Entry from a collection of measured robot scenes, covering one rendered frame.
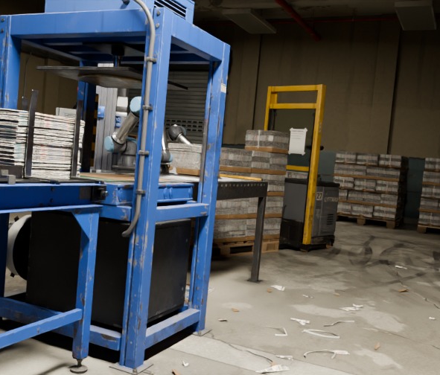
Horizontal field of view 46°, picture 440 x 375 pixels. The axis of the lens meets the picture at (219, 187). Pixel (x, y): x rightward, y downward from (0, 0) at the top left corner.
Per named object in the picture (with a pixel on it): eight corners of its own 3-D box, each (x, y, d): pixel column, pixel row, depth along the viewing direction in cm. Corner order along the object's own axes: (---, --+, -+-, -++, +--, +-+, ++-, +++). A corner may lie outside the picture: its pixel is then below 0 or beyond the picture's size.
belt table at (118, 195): (99, 187, 314) (100, 172, 314) (193, 200, 287) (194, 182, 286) (7, 190, 251) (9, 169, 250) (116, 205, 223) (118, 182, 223)
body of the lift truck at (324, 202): (262, 240, 628) (268, 175, 623) (288, 238, 668) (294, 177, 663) (310, 251, 581) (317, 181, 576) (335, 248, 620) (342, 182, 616)
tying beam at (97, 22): (88, 63, 315) (89, 47, 315) (228, 64, 276) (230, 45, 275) (-2, 35, 254) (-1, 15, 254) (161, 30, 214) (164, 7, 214)
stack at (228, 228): (152, 254, 483) (160, 165, 478) (234, 246, 568) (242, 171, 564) (180, 262, 456) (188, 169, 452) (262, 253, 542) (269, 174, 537)
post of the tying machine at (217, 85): (191, 327, 287) (217, 46, 279) (205, 329, 284) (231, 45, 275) (184, 330, 279) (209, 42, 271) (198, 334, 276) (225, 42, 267)
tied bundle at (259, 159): (223, 170, 541) (225, 148, 540) (241, 171, 563) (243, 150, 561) (251, 173, 515) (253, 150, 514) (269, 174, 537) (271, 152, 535)
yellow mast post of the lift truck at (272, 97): (253, 233, 619) (267, 86, 609) (258, 233, 625) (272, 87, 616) (259, 234, 613) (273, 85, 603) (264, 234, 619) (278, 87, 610)
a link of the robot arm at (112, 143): (121, 156, 403) (158, 106, 375) (106, 155, 392) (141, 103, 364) (116, 144, 408) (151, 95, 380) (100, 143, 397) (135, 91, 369)
